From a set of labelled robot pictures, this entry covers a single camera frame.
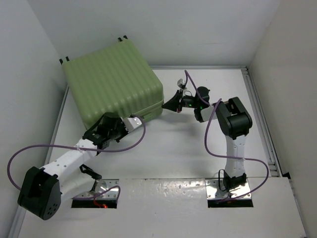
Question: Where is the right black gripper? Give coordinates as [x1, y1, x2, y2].
[162, 89, 200, 114]

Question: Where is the green suitcase blue lining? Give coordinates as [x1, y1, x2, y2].
[61, 36, 164, 128]

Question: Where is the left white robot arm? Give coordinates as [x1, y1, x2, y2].
[18, 113, 141, 220]

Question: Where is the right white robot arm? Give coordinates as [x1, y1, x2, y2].
[162, 86, 253, 191]

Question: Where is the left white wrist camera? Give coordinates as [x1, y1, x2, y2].
[123, 116, 143, 133]

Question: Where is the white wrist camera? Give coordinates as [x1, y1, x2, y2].
[177, 79, 188, 90]
[123, 116, 143, 133]

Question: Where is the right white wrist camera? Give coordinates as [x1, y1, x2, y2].
[177, 79, 188, 90]

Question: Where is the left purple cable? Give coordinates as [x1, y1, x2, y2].
[6, 113, 147, 200]

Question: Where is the purple cable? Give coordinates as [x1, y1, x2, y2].
[6, 113, 147, 200]
[184, 69, 270, 201]

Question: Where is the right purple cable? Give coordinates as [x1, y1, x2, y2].
[184, 69, 270, 201]

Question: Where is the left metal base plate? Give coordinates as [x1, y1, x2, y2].
[73, 179, 121, 201]

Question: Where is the metal base plate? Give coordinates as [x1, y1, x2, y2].
[73, 179, 121, 201]
[206, 178, 252, 201]

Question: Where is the black power cable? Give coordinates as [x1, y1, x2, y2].
[217, 169, 227, 192]

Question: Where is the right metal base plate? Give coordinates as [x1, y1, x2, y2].
[206, 178, 252, 201]

